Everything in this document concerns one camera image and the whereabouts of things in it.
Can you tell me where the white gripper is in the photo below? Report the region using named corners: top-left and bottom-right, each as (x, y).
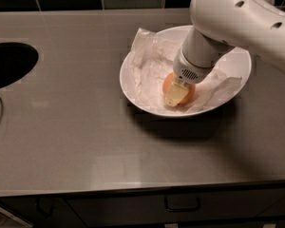
top-left (162, 48), bottom-right (214, 106)

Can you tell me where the orange fruit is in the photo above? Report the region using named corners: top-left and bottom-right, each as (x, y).
top-left (162, 73), bottom-right (196, 106)

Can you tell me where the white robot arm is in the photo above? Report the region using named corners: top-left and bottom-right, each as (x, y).
top-left (164, 0), bottom-right (285, 106)

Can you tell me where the white ceramic bowl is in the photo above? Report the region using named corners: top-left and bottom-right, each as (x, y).
top-left (119, 24), bottom-right (253, 118)

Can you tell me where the white crumpled paper napkin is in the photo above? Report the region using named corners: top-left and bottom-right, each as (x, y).
top-left (129, 28), bottom-right (243, 115)

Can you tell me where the dark cabinet drawer front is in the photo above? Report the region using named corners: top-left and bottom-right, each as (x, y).
top-left (67, 189), bottom-right (285, 227)

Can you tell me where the black oval object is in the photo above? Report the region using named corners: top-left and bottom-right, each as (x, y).
top-left (0, 42), bottom-right (39, 88)

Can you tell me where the black drawer handle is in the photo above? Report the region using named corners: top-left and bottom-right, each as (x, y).
top-left (164, 196), bottom-right (201, 213)

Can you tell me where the black left cabinet handle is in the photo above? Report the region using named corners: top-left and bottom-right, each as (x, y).
top-left (35, 198), bottom-right (54, 219)

